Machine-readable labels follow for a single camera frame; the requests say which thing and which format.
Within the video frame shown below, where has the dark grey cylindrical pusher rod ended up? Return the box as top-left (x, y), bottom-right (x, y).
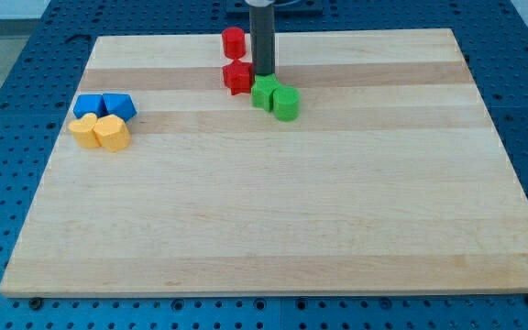
top-left (248, 0), bottom-right (275, 76)

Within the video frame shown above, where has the green star block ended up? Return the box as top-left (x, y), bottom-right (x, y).
top-left (251, 73), bottom-right (281, 112)

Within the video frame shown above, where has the green cylinder block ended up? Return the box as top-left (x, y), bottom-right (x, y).
top-left (272, 86), bottom-right (300, 122)

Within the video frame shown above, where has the red star block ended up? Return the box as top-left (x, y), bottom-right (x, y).
top-left (222, 60), bottom-right (254, 95)

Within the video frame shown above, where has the red cylinder block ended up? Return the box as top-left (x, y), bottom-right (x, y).
top-left (221, 27), bottom-right (247, 60)

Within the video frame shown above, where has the blue pentagon block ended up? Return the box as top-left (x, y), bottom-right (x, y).
top-left (103, 93), bottom-right (138, 122)

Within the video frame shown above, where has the blue cube block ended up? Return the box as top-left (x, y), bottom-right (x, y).
top-left (72, 94), bottom-right (107, 119)

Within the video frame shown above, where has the yellow pentagon block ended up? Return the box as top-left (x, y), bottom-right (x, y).
top-left (93, 115), bottom-right (131, 152)

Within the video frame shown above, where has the light wooden board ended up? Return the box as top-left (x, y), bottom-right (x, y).
top-left (0, 28), bottom-right (528, 298)

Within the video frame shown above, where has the yellow heart block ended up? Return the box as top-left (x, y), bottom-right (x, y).
top-left (68, 113), bottom-right (101, 149)

